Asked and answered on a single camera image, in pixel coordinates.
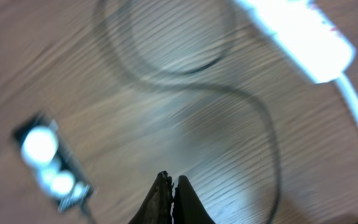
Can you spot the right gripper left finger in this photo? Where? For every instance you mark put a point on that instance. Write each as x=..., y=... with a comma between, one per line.
x=156, y=207

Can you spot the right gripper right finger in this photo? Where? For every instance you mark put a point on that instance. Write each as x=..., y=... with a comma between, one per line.
x=188, y=209

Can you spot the white power strip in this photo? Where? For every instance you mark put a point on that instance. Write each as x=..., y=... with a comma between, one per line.
x=306, y=35

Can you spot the black Galaxy phone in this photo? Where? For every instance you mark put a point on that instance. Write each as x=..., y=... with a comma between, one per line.
x=56, y=171

